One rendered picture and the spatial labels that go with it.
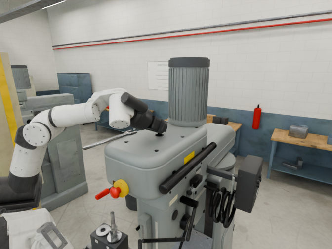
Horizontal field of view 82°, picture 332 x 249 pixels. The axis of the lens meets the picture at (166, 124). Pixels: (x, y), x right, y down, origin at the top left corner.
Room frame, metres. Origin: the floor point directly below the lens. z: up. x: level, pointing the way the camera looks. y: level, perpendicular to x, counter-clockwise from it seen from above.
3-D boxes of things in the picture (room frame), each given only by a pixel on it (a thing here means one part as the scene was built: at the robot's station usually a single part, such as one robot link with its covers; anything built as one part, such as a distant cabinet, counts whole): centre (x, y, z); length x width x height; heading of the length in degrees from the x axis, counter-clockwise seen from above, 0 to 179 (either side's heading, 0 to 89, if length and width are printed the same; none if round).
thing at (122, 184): (0.57, 0.16, 1.76); 0.06 x 0.02 x 0.06; 56
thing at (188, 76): (0.97, -0.11, 2.05); 0.20 x 0.20 x 0.32
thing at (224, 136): (1.18, -0.25, 1.66); 0.80 x 0.23 x 0.20; 146
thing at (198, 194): (0.93, -0.08, 1.47); 0.24 x 0.19 x 0.26; 56
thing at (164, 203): (0.80, 0.00, 1.68); 0.34 x 0.24 x 0.10; 146
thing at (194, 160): (0.71, -0.11, 1.79); 0.45 x 0.04 x 0.04; 146
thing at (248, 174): (0.83, -0.42, 1.62); 0.20 x 0.09 x 0.21; 146
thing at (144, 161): (0.78, 0.02, 1.81); 0.47 x 0.26 x 0.16; 146
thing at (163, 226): (0.77, 0.02, 1.47); 0.21 x 0.19 x 0.32; 56
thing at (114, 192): (0.55, 0.17, 1.76); 0.04 x 0.03 x 0.04; 56
